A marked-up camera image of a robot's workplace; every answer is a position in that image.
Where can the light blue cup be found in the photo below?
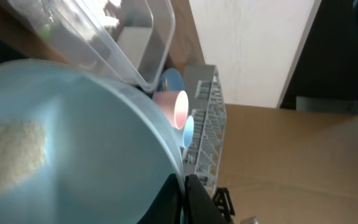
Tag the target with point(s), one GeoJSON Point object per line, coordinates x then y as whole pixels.
{"type": "Point", "coordinates": [185, 135]}

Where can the white cabinet panel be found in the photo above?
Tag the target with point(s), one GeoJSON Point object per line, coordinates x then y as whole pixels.
{"type": "Point", "coordinates": [255, 45]}

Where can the pink cup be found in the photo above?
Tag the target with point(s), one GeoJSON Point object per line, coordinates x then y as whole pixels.
{"type": "Point", "coordinates": [174, 105]}

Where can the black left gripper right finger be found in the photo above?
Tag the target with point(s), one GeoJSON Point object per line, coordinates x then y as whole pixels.
{"type": "Point", "coordinates": [201, 208]}

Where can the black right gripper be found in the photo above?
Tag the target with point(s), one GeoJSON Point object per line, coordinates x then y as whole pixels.
{"type": "Point", "coordinates": [222, 201]}

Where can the dark blue plate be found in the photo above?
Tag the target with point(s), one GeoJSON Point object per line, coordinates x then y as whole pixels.
{"type": "Point", "coordinates": [170, 80]}

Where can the brown cardboard box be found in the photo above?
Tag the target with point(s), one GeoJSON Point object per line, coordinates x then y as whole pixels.
{"type": "Point", "coordinates": [286, 166]}

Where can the grey dishwasher rack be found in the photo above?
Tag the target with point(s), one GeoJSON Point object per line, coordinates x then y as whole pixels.
{"type": "Point", "coordinates": [207, 106]}

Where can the clear plastic bin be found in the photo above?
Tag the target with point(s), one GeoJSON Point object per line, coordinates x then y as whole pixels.
{"type": "Point", "coordinates": [123, 40]}

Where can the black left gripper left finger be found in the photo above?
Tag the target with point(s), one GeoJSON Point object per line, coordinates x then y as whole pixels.
{"type": "Point", "coordinates": [167, 205]}

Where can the light blue rice bowl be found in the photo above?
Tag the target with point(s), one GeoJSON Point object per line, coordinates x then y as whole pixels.
{"type": "Point", "coordinates": [109, 148]}

